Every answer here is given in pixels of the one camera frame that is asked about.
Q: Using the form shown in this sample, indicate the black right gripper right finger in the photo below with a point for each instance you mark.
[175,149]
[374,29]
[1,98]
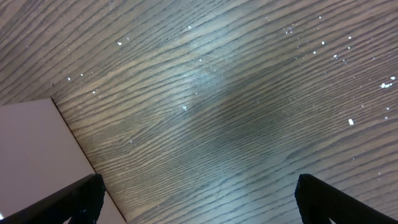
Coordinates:
[320,203]

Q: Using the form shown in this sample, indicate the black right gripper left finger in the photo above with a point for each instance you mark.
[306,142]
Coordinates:
[79,203]

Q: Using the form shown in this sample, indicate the white cardboard box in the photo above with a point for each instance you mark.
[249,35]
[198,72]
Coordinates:
[40,156]

